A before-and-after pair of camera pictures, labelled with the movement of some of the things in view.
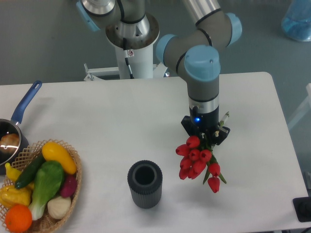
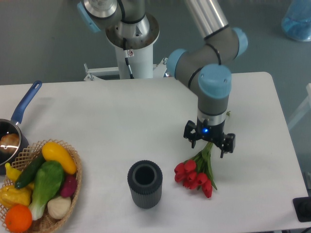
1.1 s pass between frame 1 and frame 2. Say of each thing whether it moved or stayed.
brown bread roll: stayed
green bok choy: stayed
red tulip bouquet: moved
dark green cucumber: stayed
